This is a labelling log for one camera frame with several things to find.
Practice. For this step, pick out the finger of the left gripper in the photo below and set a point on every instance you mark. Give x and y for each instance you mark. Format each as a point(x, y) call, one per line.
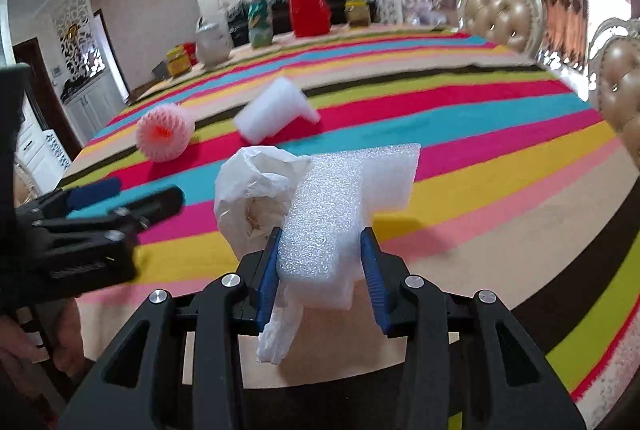
point(87, 192)
point(131, 218)

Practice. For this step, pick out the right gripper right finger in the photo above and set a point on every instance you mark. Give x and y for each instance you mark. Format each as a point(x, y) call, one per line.
point(469, 348)

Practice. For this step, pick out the pink foam fruit net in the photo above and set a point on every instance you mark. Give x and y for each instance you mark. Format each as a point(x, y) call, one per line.
point(163, 133)

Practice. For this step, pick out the small yellow lid jar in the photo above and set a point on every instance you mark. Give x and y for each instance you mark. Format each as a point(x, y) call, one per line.
point(357, 13)

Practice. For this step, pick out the green snack bag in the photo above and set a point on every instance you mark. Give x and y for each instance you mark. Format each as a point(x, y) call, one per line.
point(260, 31)

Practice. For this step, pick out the white cabinet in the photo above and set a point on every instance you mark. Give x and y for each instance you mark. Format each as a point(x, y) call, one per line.
point(93, 105)

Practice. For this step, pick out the striped colourful tablecloth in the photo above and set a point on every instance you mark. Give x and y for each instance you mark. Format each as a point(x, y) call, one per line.
point(480, 169)

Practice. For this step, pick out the white plastic bag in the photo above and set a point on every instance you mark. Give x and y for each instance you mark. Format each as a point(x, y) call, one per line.
point(254, 192)

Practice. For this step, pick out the white foam sheet piece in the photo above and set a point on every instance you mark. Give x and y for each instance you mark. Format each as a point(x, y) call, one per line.
point(319, 252)

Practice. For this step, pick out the ornate sofa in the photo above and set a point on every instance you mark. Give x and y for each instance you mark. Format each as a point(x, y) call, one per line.
point(429, 12)

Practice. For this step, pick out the small white foam piece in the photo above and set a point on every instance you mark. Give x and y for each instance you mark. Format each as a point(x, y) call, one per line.
point(274, 109)

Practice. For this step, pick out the beige tufted chair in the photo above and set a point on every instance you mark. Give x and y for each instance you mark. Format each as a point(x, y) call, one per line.
point(516, 24)
point(613, 72)

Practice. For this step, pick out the yellow lidded jar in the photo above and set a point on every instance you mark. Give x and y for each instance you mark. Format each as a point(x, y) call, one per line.
point(178, 61)

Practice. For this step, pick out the person left hand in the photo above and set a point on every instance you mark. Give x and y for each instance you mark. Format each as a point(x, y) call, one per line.
point(34, 366)

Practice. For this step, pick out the red thermos jug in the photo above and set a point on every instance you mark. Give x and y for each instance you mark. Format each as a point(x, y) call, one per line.
point(310, 18)

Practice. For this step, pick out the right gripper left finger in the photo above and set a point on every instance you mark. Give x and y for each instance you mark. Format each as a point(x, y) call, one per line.
point(176, 363)

